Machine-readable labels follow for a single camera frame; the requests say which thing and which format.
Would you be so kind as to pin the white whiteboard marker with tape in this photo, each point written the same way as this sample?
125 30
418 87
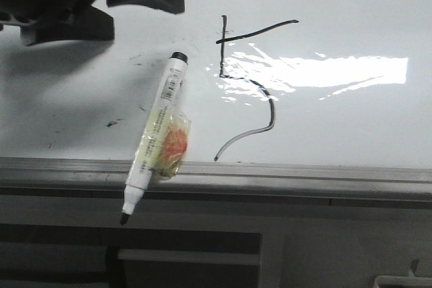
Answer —
153 136

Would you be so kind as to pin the white tray corner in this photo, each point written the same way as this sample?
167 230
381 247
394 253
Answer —
419 276

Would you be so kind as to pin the white whiteboard with aluminium frame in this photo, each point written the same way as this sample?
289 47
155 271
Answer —
329 97

